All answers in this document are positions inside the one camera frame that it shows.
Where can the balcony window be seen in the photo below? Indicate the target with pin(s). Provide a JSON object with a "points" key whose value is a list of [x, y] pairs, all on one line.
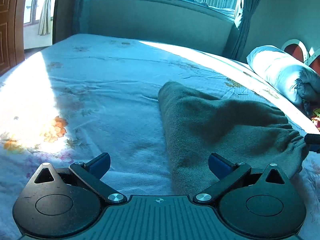
{"points": [[31, 2]]}

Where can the white and red headboard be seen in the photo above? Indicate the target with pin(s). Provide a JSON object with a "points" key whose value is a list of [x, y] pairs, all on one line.
{"points": [[296, 41]]}

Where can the colourful printed cloth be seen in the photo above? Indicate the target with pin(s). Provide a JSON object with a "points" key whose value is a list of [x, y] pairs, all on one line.
{"points": [[316, 122]]}

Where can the brown wooden door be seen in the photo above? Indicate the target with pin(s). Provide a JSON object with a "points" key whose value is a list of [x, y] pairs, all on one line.
{"points": [[10, 30]]}

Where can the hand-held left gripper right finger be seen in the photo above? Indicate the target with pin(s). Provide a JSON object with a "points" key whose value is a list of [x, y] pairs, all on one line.
{"points": [[219, 165]]}

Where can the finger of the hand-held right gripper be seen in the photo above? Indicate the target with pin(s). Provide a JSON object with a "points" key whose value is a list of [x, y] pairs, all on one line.
{"points": [[312, 138], [316, 148]]}

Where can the blue curtain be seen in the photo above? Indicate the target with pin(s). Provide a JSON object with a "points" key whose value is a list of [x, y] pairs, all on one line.
{"points": [[82, 10], [243, 30]]}

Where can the bed with floral sheet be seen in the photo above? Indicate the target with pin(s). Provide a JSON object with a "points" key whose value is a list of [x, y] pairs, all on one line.
{"points": [[112, 80]]}

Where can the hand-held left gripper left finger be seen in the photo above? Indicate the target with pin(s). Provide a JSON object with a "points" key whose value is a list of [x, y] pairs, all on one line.
{"points": [[101, 164]]}

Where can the white sheer curtain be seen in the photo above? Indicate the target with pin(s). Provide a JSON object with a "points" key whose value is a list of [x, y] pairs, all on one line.
{"points": [[46, 10]]}

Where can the folded light quilt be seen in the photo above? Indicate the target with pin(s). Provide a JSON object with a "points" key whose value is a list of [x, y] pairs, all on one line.
{"points": [[275, 67]]}

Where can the grey-green towel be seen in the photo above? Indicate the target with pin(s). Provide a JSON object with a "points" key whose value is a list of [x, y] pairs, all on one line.
{"points": [[200, 130]]}

